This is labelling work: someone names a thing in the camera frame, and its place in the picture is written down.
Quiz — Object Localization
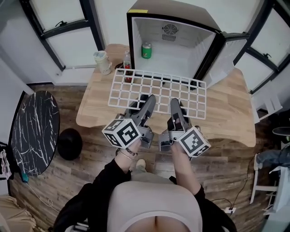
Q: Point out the person's left shoe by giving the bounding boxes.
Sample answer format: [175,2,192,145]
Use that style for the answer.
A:
[135,158,147,170]

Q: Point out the pink white hanging item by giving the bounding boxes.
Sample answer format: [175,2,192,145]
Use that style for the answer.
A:
[0,149,12,179]

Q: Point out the person's right forearm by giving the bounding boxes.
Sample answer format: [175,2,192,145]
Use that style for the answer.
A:
[169,144,202,195]

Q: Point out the cola bottle with red cap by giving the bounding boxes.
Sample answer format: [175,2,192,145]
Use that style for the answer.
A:
[124,63,134,83]

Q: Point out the white chair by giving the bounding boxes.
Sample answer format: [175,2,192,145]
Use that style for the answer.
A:
[249,154,290,232]

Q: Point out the white wooden rack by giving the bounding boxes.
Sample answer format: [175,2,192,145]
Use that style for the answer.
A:
[250,90,284,124]

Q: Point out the beige cloth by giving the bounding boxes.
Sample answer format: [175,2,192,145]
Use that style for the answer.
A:
[0,194,37,232]

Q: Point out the white wire fridge shelf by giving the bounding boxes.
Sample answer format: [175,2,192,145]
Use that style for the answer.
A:
[107,68,207,120]

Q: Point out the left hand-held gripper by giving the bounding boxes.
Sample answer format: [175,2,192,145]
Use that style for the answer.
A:
[101,94,157,149]

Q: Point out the person's left forearm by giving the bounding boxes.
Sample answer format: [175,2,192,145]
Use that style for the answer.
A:
[114,141,141,175]

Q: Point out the white floor cable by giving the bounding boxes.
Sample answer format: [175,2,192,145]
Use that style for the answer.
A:
[26,182,61,213]

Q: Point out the person's grey trousers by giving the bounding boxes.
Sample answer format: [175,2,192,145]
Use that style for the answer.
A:
[130,166,175,184]

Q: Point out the person's torso in beige top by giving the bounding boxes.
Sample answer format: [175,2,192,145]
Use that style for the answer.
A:
[106,181,203,232]

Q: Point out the silver bangle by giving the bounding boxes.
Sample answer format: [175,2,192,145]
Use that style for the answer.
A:
[119,150,134,161]

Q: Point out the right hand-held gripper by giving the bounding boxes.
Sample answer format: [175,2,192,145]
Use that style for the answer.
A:
[158,97,211,158]

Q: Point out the black bead bracelet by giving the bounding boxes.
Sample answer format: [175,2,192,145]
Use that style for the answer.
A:
[125,147,139,157]

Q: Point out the black round stool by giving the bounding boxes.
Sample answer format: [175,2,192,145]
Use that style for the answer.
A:
[271,126,290,144]

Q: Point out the beige tumbler cup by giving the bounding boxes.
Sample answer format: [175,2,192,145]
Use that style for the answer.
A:
[93,50,113,75]

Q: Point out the black marble round table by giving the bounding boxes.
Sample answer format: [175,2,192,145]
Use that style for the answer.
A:
[10,90,83,177]

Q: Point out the black floor cable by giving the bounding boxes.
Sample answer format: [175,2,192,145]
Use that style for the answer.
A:
[210,156,256,218]

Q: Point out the black metal stand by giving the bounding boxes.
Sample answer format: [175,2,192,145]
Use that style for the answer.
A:
[0,141,16,182]

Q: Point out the black mini fridge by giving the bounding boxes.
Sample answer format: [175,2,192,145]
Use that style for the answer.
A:
[126,0,224,82]

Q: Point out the black framed window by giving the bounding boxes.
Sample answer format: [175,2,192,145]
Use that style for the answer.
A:
[233,0,290,95]
[19,0,106,72]

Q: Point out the green soda can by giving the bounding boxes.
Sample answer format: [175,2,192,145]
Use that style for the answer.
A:
[141,42,152,59]

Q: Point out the person's black jacket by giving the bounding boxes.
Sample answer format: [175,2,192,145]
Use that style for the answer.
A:
[53,158,237,232]

